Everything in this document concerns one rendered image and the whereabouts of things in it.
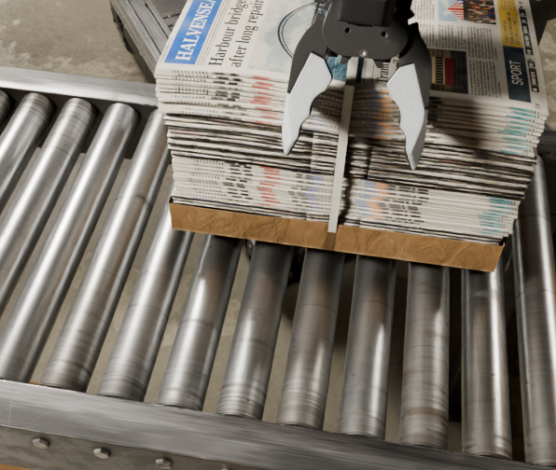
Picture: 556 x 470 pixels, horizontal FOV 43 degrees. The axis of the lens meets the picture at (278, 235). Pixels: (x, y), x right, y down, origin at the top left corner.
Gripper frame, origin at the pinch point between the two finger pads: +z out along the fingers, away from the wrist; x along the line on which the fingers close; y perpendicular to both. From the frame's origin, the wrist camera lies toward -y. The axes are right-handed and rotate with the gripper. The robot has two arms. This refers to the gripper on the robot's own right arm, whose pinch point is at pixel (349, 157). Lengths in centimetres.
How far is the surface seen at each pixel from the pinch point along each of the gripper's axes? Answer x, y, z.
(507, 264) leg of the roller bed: -27, 53, 24
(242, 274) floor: 26, 106, 53
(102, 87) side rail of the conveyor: 38, 40, 1
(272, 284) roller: 7.3, 14.7, 18.8
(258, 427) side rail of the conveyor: 5.6, -0.1, 28.6
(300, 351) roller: 2.8, 8.0, 23.4
